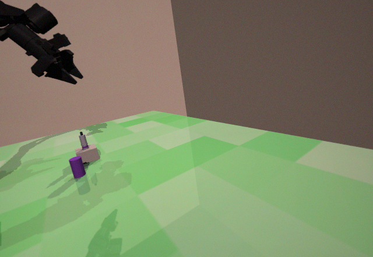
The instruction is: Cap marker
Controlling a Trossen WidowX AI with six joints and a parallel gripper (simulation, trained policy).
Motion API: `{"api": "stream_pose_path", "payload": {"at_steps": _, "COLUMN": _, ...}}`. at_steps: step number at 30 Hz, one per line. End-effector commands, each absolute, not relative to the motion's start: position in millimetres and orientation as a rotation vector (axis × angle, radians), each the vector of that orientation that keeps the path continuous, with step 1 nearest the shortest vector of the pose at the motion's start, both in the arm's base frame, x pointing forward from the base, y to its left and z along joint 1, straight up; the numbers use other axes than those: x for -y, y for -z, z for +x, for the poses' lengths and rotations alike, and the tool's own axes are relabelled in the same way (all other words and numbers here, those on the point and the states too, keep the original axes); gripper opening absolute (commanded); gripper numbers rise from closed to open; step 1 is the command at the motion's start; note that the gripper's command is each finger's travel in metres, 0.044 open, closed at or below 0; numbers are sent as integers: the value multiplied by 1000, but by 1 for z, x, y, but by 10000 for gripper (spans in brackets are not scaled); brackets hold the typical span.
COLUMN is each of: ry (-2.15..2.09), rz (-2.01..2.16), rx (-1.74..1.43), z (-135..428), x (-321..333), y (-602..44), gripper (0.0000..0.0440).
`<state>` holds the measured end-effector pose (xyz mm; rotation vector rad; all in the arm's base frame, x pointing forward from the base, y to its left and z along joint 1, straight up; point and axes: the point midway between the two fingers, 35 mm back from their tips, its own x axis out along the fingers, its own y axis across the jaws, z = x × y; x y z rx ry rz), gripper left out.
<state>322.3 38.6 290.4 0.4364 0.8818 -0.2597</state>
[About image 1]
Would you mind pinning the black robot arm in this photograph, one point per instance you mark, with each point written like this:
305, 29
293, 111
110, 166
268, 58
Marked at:
21, 26

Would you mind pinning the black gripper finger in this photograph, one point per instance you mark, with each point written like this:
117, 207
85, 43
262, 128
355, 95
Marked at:
58, 72
70, 67

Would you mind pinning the grey marker with purple band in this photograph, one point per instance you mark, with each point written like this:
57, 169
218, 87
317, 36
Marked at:
83, 141

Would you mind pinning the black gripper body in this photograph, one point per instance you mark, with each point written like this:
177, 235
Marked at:
45, 60

